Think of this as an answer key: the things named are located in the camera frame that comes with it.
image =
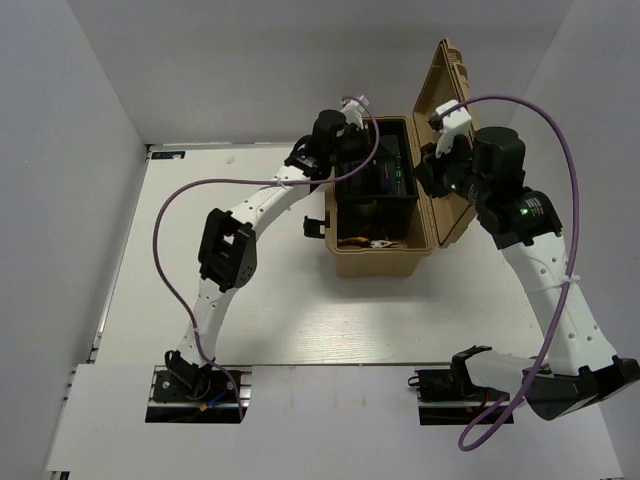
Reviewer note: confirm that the tan plastic toolbox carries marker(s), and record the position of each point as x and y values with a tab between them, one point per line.
425	224

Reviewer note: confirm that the blue label sticker left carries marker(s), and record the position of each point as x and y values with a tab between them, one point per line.
168	155

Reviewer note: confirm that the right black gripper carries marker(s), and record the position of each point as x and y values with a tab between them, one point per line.
429	166

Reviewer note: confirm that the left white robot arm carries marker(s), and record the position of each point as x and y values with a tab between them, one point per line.
227	254

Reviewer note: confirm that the yellow black needle-nose pliers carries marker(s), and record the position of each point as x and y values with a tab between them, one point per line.
383	244

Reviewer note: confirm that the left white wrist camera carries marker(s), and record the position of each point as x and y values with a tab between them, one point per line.
355	109

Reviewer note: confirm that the green black precision screwdriver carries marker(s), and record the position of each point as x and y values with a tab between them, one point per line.
398	172

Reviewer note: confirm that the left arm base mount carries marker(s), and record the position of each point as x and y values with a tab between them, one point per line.
214	403

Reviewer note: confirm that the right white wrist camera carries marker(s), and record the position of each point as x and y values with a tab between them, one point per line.
449	120

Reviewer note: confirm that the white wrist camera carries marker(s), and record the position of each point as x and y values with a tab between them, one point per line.
355	109
449	120

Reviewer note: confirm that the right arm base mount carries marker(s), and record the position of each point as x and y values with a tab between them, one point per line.
442	402

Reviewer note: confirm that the blue red handled screwdriver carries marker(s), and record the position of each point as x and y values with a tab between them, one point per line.
388	188

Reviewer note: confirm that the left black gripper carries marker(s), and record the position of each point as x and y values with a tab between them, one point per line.
366	139

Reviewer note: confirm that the black toolbox inner tray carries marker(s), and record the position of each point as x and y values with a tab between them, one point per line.
367	185

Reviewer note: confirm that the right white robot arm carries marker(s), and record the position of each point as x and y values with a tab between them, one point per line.
580	367

